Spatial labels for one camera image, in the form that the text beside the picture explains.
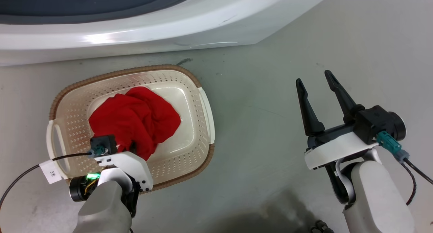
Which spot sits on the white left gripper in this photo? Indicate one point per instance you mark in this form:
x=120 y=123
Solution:
x=133 y=167

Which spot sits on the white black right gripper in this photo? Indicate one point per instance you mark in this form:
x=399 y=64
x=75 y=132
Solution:
x=333 y=146

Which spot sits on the red garment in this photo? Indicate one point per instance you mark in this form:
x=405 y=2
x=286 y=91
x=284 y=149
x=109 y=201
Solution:
x=142 y=118

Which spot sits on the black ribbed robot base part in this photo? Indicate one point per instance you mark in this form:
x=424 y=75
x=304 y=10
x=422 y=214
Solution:
x=321 y=227

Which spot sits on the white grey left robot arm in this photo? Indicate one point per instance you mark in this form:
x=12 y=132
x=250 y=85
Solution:
x=101 y=206

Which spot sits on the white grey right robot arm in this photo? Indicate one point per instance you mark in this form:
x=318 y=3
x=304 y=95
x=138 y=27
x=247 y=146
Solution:
x=375 y=195

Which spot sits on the beige perforated laundry basket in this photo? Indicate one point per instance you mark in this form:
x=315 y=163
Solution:
x=189 y=131

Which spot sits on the white washing machine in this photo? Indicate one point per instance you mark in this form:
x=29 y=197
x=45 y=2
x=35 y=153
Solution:
x=189 y=21

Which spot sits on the dark glass washing machine door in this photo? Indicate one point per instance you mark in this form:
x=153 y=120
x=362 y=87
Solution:
x=84 y=1

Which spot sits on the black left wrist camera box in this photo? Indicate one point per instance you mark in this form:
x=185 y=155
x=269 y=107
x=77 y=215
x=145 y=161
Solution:
x=103 y=144

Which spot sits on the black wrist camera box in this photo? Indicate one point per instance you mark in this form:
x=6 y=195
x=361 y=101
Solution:
x=377 y=123
x=103 y=144

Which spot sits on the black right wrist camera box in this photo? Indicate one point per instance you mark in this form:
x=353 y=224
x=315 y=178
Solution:
x=377 y=123

